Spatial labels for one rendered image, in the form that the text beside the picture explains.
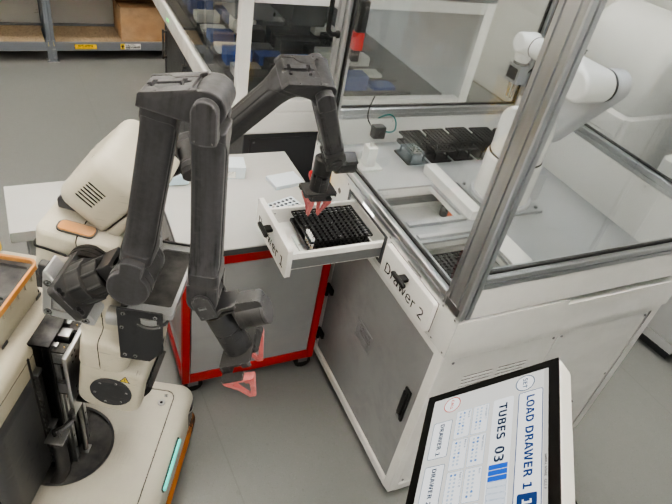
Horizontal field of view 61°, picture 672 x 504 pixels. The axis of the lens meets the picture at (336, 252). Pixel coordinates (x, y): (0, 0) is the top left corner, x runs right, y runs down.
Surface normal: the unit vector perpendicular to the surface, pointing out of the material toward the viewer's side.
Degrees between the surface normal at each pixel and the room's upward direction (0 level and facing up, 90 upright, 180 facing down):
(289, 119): 90
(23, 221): 0
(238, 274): 90
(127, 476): 0
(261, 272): 90
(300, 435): 0
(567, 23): 90
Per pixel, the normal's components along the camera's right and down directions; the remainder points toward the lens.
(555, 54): -0.90, 0.13
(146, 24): 0.47, 0.59
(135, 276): -0.05, 0.61
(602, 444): 0.17, -0.77
